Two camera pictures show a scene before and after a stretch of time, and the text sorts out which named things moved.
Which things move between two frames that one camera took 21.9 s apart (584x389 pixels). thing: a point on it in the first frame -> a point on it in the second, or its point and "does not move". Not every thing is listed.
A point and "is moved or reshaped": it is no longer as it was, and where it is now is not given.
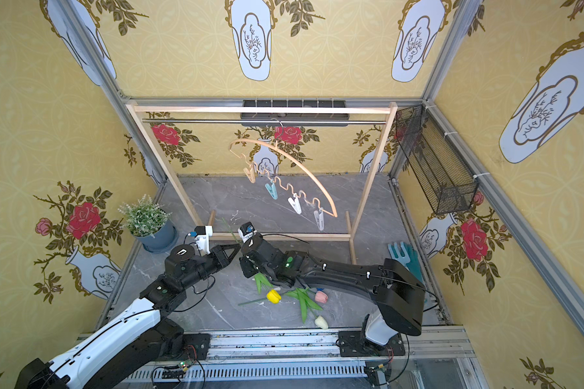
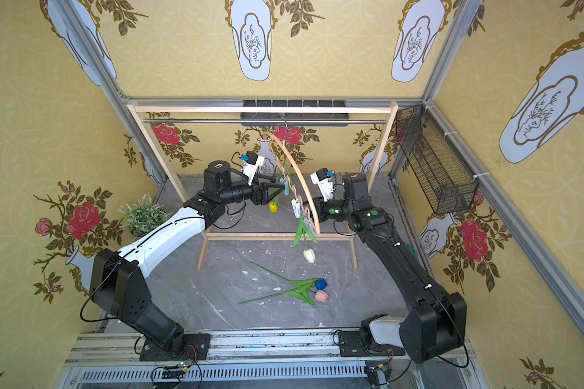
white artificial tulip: x=305 y=302 -> x=308 y=254
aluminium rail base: x=309 y=359 does not move
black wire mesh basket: x=440 y=171 does not move
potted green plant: x=150 y=223 does not move
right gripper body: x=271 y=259 -> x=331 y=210
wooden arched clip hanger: x=283 y=165 is moved or reshaped
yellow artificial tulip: x=272 y=296 -> x=273 y=206
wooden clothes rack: x=314 y=113 does not move
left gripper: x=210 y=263 -> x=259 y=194
